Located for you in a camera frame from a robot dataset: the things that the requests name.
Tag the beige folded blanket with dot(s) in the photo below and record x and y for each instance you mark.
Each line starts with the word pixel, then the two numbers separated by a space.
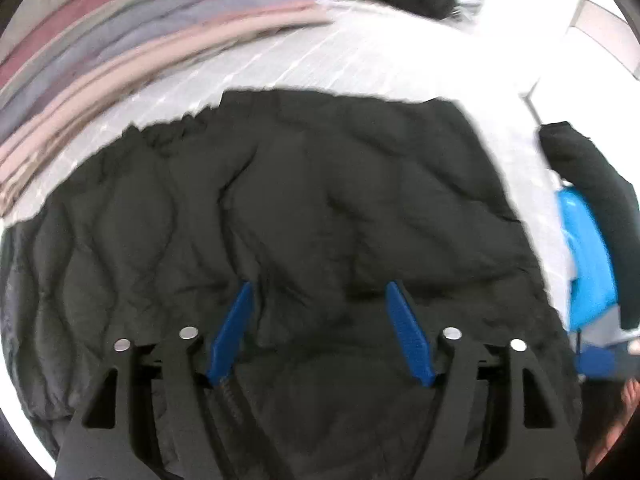
pixel 32 145

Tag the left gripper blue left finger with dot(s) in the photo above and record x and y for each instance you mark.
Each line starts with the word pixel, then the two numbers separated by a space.
pixel 196 446

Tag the maroon folded blanket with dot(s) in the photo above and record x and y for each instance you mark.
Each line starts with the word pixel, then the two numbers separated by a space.
pixel 75 20

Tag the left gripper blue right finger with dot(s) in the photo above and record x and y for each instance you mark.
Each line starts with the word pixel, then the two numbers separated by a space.
pixel 443 450

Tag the black quilted puffer coat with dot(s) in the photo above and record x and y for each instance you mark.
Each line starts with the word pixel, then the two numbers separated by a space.
pixel 319 201

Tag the blue-grey folded blanket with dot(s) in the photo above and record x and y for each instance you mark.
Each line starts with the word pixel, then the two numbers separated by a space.
pixel 124 31

